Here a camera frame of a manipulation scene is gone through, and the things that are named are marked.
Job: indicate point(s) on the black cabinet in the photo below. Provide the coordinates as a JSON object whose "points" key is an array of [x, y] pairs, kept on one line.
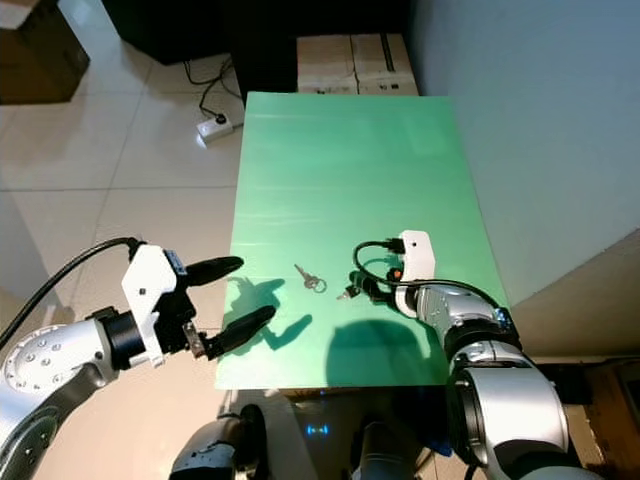
{"points": [[260, 50]]}

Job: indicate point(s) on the blue cloth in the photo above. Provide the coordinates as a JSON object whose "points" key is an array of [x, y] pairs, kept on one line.
{"points": [[438, 440]]}

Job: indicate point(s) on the robot leg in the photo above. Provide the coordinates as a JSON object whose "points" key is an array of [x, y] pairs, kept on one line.
{"points": [[380, 460], [215, 455]]}

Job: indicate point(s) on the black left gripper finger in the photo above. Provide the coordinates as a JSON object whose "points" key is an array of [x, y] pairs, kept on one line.
{"points": [[245, 330], [218, 268]]}

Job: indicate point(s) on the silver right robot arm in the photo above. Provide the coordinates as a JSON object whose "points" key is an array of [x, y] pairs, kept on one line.
{"points": [[500, 410]]}

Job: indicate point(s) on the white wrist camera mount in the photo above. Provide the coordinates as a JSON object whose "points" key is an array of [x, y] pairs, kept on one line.
{"points": [[152, 290], [417, 255]]}

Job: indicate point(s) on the left robot leg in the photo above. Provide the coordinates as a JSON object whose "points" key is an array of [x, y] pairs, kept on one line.
{"points": [[215, 455]]}

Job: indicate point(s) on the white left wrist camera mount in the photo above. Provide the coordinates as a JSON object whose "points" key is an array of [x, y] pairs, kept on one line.
{"points": [[152, 290]]}

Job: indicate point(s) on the open brown cardboard box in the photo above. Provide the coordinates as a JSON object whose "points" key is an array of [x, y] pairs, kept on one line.
{"points": [[40, 60]]}

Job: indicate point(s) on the sealed cardboard box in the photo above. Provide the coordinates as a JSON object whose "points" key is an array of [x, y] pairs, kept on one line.
{"points": [[325, 65], [385, 62]]}

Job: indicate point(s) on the white power strip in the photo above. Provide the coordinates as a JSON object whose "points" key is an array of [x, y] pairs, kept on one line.
{"points": [[215, 129]]}

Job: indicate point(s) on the brown box with device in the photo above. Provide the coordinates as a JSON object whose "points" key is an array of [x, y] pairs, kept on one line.
{"points": [[615, 420]]}

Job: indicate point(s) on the black case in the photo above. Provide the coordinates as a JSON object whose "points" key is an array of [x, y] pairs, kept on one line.
{"points": [[160, 30]]}

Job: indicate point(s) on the right robot leg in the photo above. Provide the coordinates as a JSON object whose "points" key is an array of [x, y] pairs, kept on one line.
{"points": [[380, 460]]}

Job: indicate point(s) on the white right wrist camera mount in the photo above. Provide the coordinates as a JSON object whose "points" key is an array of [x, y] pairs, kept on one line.
{"points": [[417, 255]]}

